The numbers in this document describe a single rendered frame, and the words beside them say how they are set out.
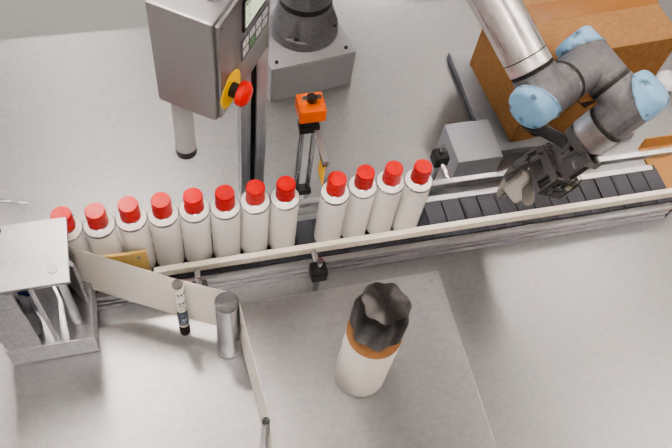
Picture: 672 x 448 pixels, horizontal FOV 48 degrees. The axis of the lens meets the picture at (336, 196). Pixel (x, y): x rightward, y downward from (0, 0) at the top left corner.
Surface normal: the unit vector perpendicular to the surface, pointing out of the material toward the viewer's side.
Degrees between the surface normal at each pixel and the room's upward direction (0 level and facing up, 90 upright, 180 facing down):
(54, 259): 0
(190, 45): 90
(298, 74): 90
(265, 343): 0
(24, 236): 0
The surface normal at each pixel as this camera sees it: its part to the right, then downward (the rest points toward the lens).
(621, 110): -0.55, 0.33
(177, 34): -0.37, 0.76
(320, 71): 0.35, 0.81
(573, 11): 0.10, -0.54
